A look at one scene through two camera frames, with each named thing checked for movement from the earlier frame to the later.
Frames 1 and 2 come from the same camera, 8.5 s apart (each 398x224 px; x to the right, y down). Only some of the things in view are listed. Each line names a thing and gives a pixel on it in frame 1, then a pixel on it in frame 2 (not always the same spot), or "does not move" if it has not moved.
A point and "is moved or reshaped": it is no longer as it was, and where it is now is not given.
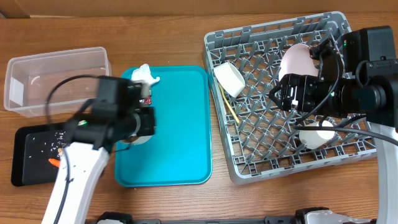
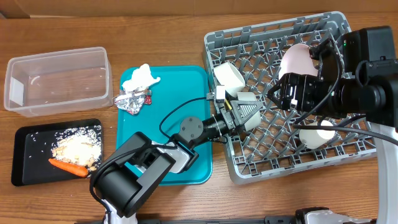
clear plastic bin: x=29 y=80 does not move
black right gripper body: x=310 y=92 does not move
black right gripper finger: x=283 y=93 does not move
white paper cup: x=314 y=139 does not move
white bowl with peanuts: x=230 y=78 does not move
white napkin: x=143 y=73 does not move
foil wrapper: x=148 y=101 is moved or reshaped
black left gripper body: x=147 y=125 → x=226 y=122
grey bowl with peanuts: x=135 y=140 is moved or reshaped
